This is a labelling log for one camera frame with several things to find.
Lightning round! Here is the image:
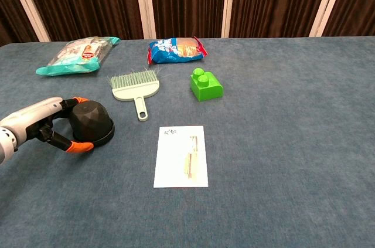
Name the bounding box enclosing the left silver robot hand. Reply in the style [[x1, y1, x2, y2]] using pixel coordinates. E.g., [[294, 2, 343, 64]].
[[0, 96, 94, 154]]

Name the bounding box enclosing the upside-down black bowl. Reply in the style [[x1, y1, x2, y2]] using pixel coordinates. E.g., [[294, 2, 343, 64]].
[[69, 100, 115, 148]]

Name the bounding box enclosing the pale green hand brush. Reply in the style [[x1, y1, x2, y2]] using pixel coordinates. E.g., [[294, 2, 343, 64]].
[[107, 67, 161, 122]]

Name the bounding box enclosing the teal snack bag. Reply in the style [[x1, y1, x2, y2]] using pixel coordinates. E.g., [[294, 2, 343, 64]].
[[35, 36, 121, 77]]

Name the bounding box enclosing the white paper packet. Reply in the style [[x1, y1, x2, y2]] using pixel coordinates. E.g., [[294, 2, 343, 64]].
[[153, 125, 209, 189]]

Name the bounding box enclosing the blue bread package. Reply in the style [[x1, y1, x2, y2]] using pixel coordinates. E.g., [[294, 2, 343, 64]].
[[146, 36, 209, 65]]

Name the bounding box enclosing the green toy building block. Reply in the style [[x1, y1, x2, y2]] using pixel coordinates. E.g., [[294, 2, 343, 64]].
[[189, 67, 224, 103]]

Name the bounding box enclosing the blue felt table cover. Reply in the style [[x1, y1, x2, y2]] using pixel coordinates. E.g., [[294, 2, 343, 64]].
[[0, 36, 375, 248]]

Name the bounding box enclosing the white partition frame post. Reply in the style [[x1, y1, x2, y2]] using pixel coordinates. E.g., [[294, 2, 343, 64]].
[[309, 0, 350, 38], [133, 0, 156, 40], [221, 0, 237, 39], [4, 0, 51, 42]]

